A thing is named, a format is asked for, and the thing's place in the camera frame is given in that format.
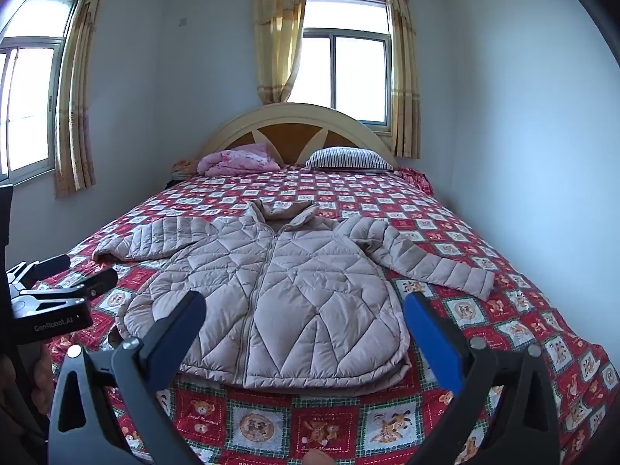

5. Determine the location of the large side window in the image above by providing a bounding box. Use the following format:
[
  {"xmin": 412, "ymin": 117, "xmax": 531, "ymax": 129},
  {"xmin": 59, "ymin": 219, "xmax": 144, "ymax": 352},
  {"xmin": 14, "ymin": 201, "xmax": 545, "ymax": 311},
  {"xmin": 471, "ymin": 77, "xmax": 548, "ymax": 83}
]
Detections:
[{"xmin": 0, "ymin": 0, "xmax": 81, "ymax": 187}]

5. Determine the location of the orange floral pillow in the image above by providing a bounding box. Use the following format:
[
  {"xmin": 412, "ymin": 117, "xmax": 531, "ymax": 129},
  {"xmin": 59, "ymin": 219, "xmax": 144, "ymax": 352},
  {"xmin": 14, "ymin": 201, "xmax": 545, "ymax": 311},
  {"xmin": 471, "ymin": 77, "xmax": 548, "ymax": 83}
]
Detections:
[{"xmin": 169, "ymin": 157, "xmax": 202, "ymax": 181}]

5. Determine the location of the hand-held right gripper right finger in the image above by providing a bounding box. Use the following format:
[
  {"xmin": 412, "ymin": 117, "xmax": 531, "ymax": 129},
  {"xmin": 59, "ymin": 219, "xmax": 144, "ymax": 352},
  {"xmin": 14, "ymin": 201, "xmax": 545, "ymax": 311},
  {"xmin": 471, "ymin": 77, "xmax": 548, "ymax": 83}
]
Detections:
[{"xmin": 403, "ymin": 291, "xmax": 561, "ymax": 465}]

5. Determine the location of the beige quilted puffer jacket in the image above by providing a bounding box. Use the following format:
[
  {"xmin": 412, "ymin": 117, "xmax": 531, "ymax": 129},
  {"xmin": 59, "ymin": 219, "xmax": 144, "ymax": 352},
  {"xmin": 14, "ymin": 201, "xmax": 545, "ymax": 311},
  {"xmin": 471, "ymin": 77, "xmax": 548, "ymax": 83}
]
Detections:
[{"xmin": 92, "ymin": 198, "xmax": 496, "ymax": 395}]

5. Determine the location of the cream and wood headboard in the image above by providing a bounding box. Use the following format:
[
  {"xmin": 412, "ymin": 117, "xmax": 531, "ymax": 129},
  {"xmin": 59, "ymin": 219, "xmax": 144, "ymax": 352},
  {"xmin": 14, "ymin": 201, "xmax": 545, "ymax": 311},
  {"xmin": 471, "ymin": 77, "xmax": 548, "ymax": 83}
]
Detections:
[{"xmin": 198, "ymin": 103, "xmax": 400, "ymax": 171}]

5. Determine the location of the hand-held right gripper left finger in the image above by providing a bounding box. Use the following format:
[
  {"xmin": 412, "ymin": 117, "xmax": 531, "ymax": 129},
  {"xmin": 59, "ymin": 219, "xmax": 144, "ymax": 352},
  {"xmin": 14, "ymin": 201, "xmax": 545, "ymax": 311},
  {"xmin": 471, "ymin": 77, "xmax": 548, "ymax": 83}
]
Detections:
[{"xmin": 47, "ymin": 291, "xmax": 208, "ymax": 465}]

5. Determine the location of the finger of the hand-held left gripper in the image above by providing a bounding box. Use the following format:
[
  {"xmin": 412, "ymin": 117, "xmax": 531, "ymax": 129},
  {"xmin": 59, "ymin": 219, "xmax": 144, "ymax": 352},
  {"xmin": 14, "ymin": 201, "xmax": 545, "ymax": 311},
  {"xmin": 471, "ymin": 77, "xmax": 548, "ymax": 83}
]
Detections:
[
  {"xmin": 19, "ymin": 268, "xmax": 119, "ymax": 302},
  {"xmin": 7, "ymin": 254, "xmax": 71, "ymax": 286}
]

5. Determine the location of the window with sliding panes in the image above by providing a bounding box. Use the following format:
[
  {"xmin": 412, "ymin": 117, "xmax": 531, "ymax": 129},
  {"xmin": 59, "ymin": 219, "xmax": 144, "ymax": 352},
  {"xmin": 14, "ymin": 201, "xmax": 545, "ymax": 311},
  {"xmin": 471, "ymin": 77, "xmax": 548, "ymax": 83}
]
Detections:
[{"xmin": 293, "ymin": 0, "xmax": 394, "ymax": 136}]

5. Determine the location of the red teddy bear printed blanket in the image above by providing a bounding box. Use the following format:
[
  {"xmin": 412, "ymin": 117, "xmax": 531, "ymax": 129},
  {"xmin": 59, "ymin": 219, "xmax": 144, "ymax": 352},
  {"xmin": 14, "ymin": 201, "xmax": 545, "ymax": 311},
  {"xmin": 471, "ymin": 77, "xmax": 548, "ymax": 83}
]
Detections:
[{"xmin": 46, "ymin": 165, "xmax": 620, "ymax": 465}]

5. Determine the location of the striped pillow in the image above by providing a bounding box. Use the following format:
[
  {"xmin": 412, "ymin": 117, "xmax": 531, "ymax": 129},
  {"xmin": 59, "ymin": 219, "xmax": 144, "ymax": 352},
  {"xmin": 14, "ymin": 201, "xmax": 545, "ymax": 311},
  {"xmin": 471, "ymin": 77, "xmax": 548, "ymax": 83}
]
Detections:
[{"xmin": 305, "ymin": 146, "xmax": 395, "ymax": 172}]

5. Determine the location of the red bed sheet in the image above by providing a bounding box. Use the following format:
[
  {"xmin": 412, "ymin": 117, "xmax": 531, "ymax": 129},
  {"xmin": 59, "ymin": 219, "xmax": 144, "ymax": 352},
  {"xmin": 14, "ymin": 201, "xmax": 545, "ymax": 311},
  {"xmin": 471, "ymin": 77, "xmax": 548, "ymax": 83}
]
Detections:
[{"xmin": 400, "ymin": 167, "xmax": 434, "ymax": 195}]

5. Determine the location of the pink floral folded quilt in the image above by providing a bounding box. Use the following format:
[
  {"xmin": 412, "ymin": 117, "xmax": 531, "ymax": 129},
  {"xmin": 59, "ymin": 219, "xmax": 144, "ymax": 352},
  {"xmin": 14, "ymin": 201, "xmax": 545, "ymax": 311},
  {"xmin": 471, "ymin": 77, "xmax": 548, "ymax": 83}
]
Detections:
[{"xmin": 196, "ymin": 143, "xmax": 282, "ymax": 177}]

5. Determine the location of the yellow curtain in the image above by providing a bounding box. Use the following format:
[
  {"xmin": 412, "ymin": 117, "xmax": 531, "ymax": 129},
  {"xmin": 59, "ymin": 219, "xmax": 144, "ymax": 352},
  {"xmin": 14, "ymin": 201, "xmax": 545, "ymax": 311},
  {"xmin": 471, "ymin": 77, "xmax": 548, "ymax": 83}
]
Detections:
[
  {"xmin": 54, "ymin": 0, "xmax": 112, "ymax": 198},
  {"xmin": 385, "ymin": 0, "xmax": 421, "ymax": 160},
  {"xmin": 251, "ymin": 0, "xmax": 310, "ymax": 106}
]

